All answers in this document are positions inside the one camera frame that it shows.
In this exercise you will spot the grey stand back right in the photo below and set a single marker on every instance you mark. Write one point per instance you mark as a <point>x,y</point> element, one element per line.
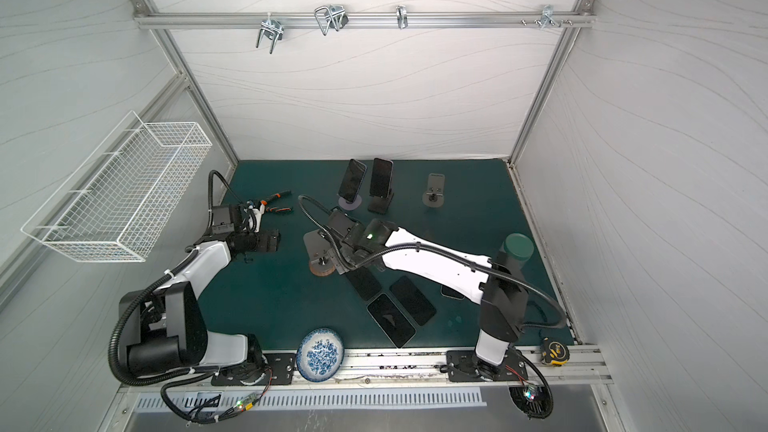
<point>433,197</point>

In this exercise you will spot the black phone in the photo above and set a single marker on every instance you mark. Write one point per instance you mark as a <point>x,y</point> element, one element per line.
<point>391,320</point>
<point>366,285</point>
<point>451,293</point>
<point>352,180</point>
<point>381,178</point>
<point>413,300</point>

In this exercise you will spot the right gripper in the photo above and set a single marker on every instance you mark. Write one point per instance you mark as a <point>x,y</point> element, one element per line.
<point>335,246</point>

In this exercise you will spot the blue white patterned plate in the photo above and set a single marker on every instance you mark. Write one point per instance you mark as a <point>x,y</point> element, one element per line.
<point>320,355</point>

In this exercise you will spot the metal clamp left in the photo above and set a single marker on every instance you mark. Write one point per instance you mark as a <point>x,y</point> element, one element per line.
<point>271,31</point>

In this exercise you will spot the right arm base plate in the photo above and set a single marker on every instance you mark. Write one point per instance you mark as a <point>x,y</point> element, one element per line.
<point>463,366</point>

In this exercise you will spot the white vent grille strip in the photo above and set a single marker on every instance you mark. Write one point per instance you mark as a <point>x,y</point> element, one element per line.
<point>338,399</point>

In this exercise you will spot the orange handled pliers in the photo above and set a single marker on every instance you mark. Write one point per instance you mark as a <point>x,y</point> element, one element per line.
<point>268,205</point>

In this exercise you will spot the metal clamp centre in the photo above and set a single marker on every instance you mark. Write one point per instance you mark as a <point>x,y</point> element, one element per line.
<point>331,17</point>

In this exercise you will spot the black stand back centre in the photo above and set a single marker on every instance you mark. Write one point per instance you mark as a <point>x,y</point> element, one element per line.
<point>380,205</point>

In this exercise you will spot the aluminium crossbar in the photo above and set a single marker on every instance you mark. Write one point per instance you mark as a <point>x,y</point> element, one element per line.
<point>357,20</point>

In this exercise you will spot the purple stand back left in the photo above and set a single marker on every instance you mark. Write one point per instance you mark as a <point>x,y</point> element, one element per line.
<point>350,205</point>

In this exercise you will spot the white wire basket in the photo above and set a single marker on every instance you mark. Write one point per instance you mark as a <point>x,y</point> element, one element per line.
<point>114,206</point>

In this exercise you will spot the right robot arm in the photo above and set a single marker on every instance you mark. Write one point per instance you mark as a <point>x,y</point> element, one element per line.
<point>508,303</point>

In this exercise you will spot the yellow black tape measure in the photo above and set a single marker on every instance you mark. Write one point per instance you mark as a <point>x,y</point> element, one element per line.
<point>554,353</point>

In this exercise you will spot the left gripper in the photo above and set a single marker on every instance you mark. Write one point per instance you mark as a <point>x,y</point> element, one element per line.
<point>263,245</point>

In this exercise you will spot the metal bracket right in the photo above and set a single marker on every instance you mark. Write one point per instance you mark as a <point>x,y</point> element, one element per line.
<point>547,19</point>

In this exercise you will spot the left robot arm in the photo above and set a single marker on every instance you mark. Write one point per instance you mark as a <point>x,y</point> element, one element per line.
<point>161,332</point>

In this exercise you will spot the green lidded jar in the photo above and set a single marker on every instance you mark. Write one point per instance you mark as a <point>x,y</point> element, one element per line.
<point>518,248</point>

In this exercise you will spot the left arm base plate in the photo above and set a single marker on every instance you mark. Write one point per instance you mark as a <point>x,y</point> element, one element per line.
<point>273,368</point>

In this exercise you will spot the metal clamp small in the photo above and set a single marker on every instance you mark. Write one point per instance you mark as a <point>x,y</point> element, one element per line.
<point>401,17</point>

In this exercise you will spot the wooden base phone stand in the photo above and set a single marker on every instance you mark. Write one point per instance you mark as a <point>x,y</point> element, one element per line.
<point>318,249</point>

